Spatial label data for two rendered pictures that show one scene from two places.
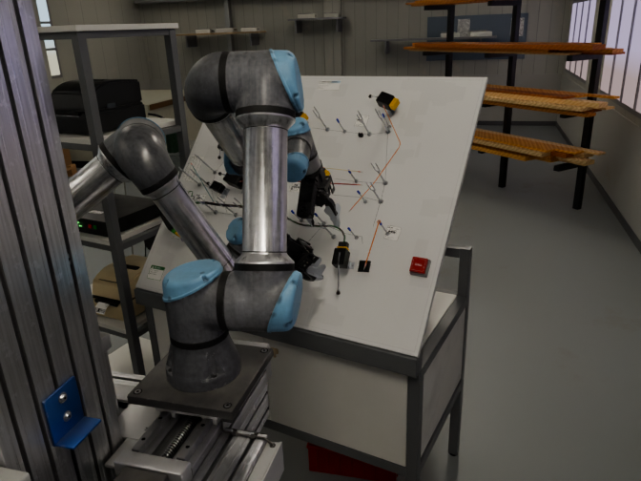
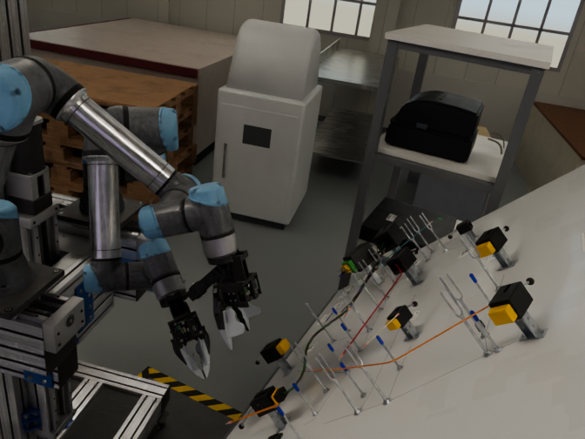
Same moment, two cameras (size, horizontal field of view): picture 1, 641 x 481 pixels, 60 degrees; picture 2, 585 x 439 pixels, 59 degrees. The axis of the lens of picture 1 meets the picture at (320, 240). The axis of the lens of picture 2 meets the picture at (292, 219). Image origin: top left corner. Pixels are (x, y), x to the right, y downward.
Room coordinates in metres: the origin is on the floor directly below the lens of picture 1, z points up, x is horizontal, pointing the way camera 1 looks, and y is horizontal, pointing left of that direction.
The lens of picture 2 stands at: (1.57, -0.95, 2.02)
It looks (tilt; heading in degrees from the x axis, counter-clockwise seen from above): 26 degrees down; 83
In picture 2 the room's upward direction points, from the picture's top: 8 degrees clockwise
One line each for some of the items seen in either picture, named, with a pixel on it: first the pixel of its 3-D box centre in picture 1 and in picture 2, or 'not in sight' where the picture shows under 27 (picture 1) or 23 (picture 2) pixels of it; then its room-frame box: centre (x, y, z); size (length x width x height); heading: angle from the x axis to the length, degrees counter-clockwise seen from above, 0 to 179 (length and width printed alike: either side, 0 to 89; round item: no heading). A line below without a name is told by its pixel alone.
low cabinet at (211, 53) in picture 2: not in sight; (156, 80); (0.50, 5.53, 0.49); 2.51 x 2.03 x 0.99; 74
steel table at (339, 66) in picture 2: not in sight; (353, 104); (2.84, 5.02, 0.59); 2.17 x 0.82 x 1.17; 74
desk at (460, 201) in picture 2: not in sight; (447, 175); (3.56, 3.56, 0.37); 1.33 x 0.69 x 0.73; 75
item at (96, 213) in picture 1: (108, 213); (408, 227); (2.29, 0.91, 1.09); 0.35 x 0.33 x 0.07; 61
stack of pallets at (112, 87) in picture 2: not in sight; (92, 144); (0.41, 3.09, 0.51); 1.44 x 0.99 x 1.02; 166
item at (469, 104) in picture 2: (95, 104); (435, 121); (2.28, 0.88, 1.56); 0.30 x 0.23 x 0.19; 152
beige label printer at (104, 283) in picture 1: (130, 284); not in sight; (2.27, 0.87, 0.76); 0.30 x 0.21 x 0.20; 154
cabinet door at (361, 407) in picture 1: (333, 396); not in sight; (1.62, -0.02, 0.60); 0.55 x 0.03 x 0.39; 61
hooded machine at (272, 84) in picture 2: not in sight; (269, 123); (1.80, 3.26, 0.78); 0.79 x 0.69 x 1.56; 73
